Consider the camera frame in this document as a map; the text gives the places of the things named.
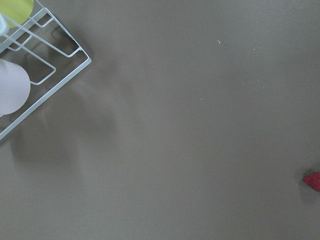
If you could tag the white wire cup rack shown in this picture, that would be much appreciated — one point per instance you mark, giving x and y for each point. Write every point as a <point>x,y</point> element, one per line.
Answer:
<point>49,54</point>

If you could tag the yellow cup in rack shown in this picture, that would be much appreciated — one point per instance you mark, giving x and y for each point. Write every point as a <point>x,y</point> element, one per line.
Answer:
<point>17,10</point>

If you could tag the pink cup in rack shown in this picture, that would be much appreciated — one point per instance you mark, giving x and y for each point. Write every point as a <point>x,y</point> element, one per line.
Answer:
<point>15,87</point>

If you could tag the red strawberry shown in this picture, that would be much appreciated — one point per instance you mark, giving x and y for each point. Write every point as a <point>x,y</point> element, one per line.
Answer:
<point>313,180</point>

